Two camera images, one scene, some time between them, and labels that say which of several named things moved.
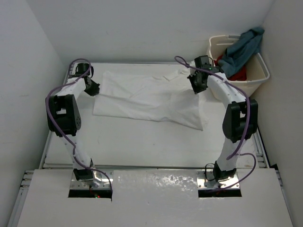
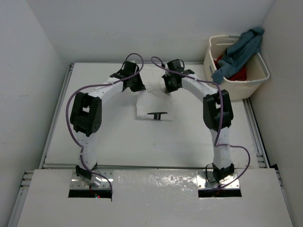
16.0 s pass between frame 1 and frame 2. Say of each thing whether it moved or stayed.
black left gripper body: moved
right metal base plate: stayed
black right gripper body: moved
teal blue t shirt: stayed
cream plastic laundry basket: stayed
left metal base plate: stayed
